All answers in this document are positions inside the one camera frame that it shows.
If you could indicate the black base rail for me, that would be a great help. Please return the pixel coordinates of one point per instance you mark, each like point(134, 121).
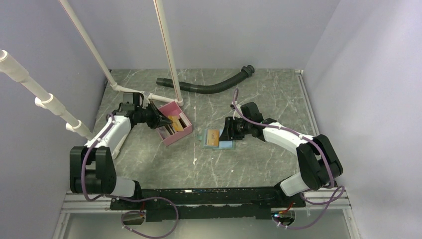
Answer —
point(207, 203)

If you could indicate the white PVC pipe with fittings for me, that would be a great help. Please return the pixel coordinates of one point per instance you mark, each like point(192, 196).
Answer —
point(43, 99)

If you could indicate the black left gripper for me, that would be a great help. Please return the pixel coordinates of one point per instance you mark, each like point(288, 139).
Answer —
point(158, 116)

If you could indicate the white PVC pipe frame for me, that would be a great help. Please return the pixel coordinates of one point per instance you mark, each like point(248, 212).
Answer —
point(127, 34)

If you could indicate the card stack in box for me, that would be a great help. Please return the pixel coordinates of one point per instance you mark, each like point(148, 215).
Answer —
point(180, 123)

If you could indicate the pink card box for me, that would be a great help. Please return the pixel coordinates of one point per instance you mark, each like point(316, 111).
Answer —
point(173, 109)

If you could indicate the mint green card holder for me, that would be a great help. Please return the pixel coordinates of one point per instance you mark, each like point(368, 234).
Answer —
point(223, 145)

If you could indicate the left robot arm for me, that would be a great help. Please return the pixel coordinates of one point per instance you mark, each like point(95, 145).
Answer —
point(92, 170)

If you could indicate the aluminium frame rail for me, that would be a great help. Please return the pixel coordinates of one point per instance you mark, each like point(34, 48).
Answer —
point(76, 203)

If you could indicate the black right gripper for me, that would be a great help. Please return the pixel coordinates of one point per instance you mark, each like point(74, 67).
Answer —
point(229, 133)

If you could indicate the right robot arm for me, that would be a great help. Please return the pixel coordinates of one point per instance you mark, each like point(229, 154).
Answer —
point(319, 165)

